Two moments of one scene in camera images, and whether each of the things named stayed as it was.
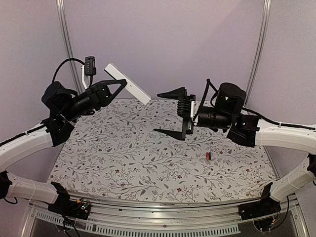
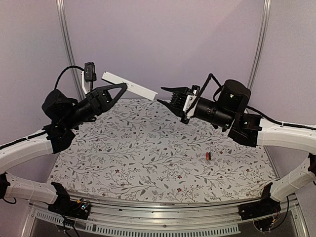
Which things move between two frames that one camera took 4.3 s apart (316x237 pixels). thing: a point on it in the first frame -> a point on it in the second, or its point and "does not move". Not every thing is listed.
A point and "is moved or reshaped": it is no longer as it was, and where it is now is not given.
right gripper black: (180, 94) -> (182, 91)
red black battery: (208, 156) does not move
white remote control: (132, 86) is moved or reshaped
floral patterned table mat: (113, 152) does not move
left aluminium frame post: (61, 8) does not move
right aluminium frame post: (259, 51) does not move
